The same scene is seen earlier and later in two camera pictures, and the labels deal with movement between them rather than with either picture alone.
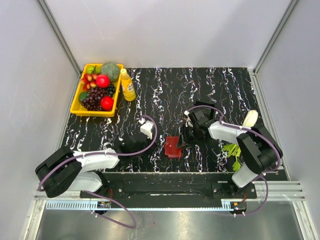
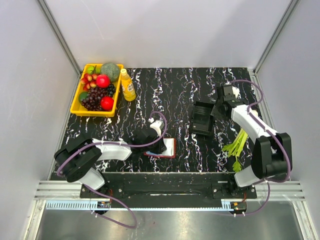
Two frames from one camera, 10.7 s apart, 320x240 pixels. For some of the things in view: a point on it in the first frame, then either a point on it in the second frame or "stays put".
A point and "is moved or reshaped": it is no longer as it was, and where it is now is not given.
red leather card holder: (171, 149) is moved or reshaped
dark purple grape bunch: (92, 101) stays put
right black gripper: (184, 141) to (214, 111)
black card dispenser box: (204, 113) stays put
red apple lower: (106, 102) stays put
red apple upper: (103, 81) stays put
